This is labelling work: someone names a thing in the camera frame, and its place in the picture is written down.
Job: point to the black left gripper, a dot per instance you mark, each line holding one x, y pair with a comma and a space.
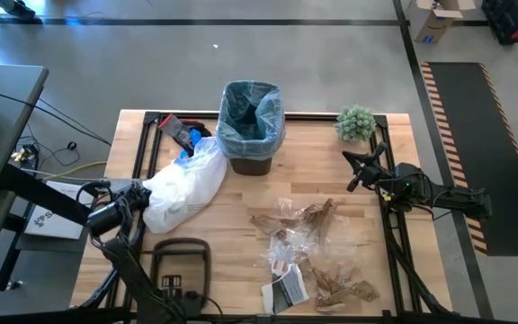
180, 301

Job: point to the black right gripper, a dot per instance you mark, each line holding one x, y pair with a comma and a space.
369, 173

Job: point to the clear plastic film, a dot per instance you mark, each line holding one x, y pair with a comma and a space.
346, 234

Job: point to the clear plastic wrap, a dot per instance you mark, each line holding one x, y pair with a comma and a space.
286, 247

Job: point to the dark brown trash bin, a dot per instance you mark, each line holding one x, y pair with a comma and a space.
250, 166

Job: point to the white grey printed packet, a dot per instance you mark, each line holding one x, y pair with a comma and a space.
286, 290

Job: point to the small brown paper scrap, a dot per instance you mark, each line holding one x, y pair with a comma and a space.
305, 267

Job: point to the white plastic trash bag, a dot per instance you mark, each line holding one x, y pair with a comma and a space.
182, 189

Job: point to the trash bin with blue liner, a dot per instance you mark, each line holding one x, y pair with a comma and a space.
241, 144

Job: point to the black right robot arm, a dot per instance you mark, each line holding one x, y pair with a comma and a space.
461, 200

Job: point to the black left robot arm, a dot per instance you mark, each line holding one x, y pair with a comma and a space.
128, 270

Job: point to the small green potted plant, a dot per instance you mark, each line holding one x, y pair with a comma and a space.
355, 123

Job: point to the black hazard striped floor mat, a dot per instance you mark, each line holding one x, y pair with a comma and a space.
488, 157

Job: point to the white box with logo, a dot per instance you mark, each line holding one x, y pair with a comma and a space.
56, 216

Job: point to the black glove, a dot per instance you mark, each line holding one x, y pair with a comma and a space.
200, 128

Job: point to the blue glove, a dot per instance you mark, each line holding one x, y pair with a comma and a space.
194, 136

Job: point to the cardboard box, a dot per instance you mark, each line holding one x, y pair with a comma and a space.
430, 20

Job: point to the grey red work glove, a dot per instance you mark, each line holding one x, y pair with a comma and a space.
175, 130

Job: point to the power strip with plugs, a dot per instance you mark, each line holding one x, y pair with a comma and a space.
24, 154

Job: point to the black red tool crate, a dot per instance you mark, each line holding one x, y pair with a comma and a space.
506, 18

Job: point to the person's leg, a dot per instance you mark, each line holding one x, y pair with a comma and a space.
14, 6

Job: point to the dark brown bin lid frame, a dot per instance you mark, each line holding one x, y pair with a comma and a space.
206, 270

